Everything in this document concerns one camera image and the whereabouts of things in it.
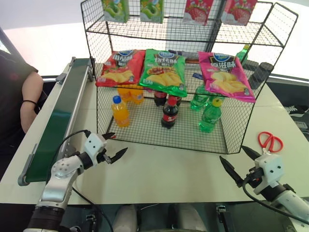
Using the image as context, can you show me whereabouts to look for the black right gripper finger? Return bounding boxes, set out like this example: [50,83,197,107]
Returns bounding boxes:
[219,156,244,188]
[241,145,259,162]

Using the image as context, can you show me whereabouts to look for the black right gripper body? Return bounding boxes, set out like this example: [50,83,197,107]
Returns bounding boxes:
[241,167,265,189]

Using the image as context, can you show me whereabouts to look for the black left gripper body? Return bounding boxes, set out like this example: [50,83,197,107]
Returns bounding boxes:
[97,148,113,165]

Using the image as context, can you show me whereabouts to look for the green conveyor belt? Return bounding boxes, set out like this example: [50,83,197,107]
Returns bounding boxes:
[17,56,96,187]

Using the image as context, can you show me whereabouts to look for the orange soda bottle blue cap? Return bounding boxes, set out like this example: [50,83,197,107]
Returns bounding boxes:
[111,95,131,129]

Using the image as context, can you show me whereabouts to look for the green soda bottle yellow cap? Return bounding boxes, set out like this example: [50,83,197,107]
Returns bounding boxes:
[198,98,223,133]

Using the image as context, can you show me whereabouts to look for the black white shoe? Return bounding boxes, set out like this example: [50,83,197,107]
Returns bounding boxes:
[281,104,309,119]

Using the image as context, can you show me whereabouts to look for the pale rounded shape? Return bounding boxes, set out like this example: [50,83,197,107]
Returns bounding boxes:
[115,204,139,232]
[177,204,209,232]

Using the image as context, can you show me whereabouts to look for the cola bottle red label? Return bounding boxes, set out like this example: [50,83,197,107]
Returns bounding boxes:
[161,94,180,130]

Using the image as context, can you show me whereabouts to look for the red potato chips bag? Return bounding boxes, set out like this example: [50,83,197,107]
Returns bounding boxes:
[95,49,146,88]

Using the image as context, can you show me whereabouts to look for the black cylindrical container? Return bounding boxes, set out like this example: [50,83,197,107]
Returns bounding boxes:
[248,62,274,91]

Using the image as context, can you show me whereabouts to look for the pink potato chips bag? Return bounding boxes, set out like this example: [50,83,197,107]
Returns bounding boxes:
[197,51,256,103]

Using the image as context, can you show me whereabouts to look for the green potato chips bag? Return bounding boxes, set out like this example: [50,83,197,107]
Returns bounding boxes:
[138,48,188,98]

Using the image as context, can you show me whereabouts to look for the green bottle with label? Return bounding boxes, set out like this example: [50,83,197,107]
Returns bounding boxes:
[235,44,250,66]

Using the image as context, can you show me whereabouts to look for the person in black shirt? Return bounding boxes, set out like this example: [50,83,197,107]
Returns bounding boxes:
[0,49,45,157]

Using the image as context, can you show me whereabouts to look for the dark flat package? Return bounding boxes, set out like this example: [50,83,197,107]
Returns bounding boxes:
[168,49,201,64]

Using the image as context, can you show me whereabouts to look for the green apple milk carton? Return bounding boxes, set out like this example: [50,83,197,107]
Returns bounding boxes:
[101,0,130,24]
[140,0,165,24]

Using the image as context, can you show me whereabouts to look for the red strawberry milk carton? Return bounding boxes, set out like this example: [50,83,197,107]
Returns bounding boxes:
[182,0,213,26]
[221,0,258,27]

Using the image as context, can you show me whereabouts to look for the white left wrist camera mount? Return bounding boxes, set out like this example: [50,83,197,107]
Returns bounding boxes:
[84,132,108,168]

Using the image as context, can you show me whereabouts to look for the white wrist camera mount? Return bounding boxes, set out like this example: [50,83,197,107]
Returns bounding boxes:
[253,153,284,196]
[84,132,108,168]

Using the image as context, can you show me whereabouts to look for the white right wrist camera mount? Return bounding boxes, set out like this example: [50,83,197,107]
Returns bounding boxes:
[253,153,284,196]

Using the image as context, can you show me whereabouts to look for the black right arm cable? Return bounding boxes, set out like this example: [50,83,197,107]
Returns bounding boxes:
[242,179,309,225]

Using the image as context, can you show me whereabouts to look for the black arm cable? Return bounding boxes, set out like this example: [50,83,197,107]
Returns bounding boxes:
[242,179,309,225]
[50,130,91,173]

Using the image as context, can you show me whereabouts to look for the red handled scissors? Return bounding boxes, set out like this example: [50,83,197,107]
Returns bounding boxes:
[257,131,284,154]

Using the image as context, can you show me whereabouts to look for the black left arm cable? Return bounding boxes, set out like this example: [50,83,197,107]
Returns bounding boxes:
[50,130,91,173]

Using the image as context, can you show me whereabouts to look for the black wire mesh shelf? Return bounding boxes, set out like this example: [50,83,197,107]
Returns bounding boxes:
[80,0,299,155]

